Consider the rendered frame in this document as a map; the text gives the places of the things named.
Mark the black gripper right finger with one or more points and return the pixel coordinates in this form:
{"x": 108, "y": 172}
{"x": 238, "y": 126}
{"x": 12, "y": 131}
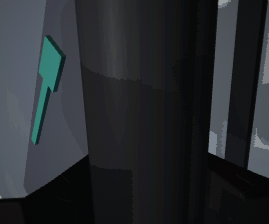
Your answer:
{"x": 234, "y": 195}

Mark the teal flat trowel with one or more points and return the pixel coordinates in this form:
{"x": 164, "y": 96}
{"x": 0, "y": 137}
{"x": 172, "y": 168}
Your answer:
{"x": 51, "y": 66}

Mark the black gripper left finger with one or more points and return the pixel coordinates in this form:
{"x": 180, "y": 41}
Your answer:
{"x": 67, "y": 199}

